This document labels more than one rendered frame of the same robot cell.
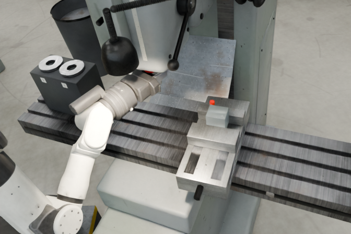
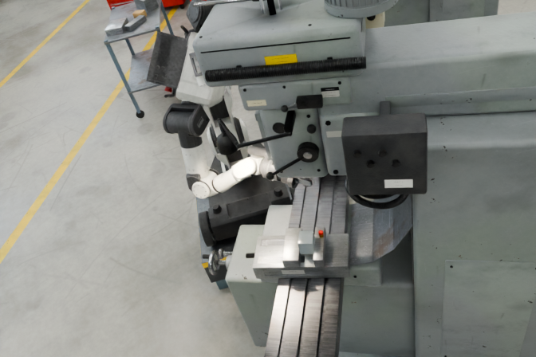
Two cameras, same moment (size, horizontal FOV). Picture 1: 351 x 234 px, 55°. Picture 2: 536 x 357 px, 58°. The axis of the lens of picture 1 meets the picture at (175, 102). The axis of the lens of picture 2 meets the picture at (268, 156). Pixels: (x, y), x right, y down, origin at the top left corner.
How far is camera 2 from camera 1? 1.45 m
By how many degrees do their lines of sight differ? 59
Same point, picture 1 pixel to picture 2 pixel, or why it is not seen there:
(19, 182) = (191, 153)
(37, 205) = (193, 169)
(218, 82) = (388, 241)
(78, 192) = (216, 186)
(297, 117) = not seen: outside the picture
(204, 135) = (289, 238)
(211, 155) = (279, 252)
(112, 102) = (262, 165)
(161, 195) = not seen: hidden behind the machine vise
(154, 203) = not seen: hidden behind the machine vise
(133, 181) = (278, 224)
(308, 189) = (274, 332)
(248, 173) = (283, 288)
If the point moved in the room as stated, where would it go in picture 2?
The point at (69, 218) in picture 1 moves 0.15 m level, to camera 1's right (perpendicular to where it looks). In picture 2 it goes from (200, 189) to (208, 213)
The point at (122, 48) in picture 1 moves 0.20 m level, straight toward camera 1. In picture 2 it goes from (219, 140) to (164, 166)
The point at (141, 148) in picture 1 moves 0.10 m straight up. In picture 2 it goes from (293, 213) to (289, 196)
